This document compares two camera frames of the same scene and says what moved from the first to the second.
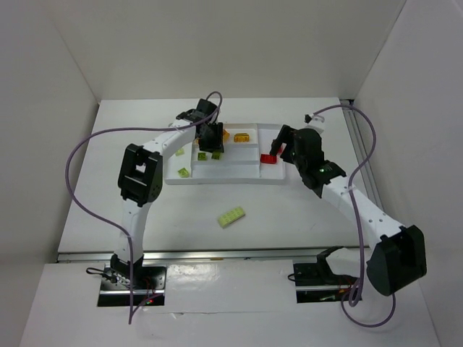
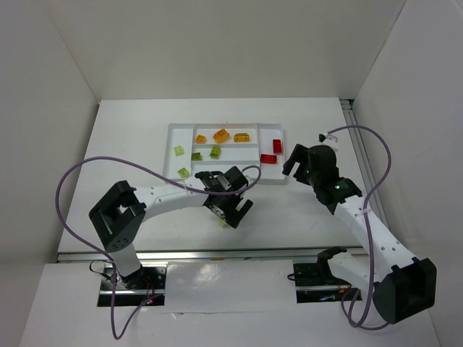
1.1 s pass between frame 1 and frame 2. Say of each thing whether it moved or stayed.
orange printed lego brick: stayed
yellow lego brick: moved
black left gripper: moved
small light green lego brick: stayed
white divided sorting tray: stayed
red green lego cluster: stayed
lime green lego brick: moved
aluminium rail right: stayed
